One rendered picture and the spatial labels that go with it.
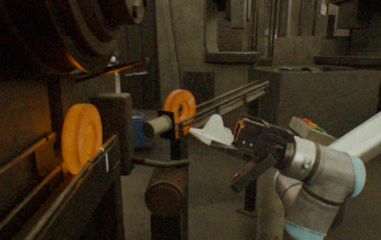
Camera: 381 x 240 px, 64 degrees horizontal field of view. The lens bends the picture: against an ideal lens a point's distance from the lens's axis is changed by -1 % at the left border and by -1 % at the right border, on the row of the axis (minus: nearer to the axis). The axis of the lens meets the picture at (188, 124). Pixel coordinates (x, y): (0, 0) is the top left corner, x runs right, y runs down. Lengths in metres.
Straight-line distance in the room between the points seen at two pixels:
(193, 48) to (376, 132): 2.64
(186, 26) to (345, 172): 2.82
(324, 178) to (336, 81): 2.30
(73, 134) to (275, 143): 0.41
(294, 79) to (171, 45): 1.37
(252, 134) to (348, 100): 2.46
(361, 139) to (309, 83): 1.96
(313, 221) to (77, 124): 0.53
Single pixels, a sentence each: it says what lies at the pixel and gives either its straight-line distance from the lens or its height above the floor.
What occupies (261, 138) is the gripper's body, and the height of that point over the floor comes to 0.75.
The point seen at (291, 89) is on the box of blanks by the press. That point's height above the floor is 0.60.
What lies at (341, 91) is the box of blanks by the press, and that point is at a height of 0.57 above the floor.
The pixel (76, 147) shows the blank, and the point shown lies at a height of 0.74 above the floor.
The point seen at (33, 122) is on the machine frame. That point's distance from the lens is 0.63.
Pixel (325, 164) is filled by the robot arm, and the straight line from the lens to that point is 0.68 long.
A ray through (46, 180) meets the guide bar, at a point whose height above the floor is 0.70.
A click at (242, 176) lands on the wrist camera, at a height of 0.66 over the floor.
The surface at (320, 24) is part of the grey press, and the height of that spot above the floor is 1.24.
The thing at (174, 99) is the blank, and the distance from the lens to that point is 1.08.
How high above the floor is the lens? 0.93
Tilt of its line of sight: 14 degrees down
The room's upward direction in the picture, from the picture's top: straight up
